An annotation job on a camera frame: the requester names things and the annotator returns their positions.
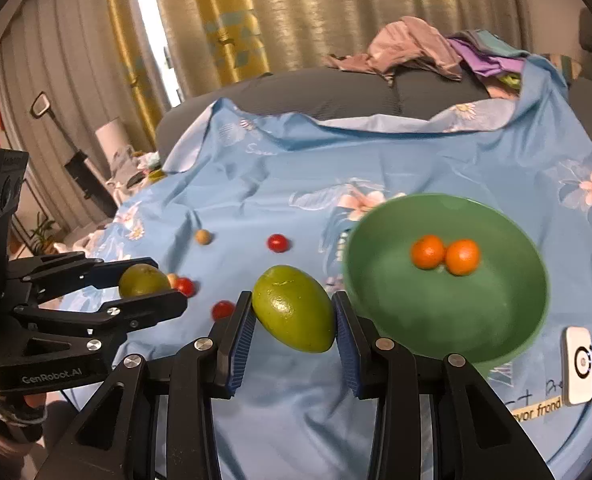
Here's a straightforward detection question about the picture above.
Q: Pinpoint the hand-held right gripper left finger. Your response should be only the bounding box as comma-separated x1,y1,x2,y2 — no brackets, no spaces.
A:
34,290,257,480

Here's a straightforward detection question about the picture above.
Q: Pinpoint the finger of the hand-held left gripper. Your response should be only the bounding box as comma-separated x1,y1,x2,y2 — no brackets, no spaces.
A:
16,290,189,338
8,251,159,301

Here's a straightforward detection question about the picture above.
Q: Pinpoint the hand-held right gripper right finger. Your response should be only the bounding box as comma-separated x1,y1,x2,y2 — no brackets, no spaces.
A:
330,290,557,480

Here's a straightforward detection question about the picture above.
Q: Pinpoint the olive green mango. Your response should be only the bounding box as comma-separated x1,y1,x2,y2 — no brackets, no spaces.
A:
118,264,173,298

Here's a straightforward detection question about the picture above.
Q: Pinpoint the green bowl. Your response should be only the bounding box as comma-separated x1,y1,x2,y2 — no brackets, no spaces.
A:
343,192,551,366

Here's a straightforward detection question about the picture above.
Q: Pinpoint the person's left hand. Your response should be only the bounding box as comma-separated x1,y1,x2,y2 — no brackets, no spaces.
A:
0,375,46,428

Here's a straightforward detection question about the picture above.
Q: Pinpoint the green potted plant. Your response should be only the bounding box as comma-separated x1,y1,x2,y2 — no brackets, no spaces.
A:
28,212,59,256

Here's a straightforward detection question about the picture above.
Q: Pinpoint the pile of household clutter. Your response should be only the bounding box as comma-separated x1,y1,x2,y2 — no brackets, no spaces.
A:
106,145,167,191

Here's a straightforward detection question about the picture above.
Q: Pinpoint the orange tangerine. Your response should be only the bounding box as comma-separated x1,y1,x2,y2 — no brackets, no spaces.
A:
445,239,481,277
411,235,447,270

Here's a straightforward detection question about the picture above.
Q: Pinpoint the white cylindrical container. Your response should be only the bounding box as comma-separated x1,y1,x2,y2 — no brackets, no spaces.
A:
94,117,129,158

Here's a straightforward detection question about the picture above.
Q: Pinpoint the blue floral cloth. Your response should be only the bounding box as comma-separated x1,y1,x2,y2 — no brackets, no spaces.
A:
50,55,592,480

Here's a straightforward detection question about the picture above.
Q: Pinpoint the white rounded device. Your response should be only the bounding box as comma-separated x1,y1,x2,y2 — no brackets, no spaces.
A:
561,326,592,406

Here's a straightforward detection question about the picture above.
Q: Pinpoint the grey sofa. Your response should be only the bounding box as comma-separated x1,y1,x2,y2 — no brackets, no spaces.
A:
155,10,592,171

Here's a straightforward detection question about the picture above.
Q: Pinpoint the pink cloth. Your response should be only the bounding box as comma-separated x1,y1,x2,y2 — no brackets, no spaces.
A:
322,16,464,83

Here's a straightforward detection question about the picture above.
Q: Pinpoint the purple cloth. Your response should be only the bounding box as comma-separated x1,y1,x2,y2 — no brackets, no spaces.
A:
448,35,527,78

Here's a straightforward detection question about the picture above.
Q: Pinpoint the teal grey cloth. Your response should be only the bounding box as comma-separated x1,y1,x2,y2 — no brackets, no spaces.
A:
451,29,532,58

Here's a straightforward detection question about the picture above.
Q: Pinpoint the gold patterned curtain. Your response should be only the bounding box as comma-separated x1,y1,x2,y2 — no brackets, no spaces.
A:
100,0,532,111

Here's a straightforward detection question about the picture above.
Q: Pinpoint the black long-handled tool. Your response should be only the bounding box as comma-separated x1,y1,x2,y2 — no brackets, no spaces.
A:
30,91,119,216

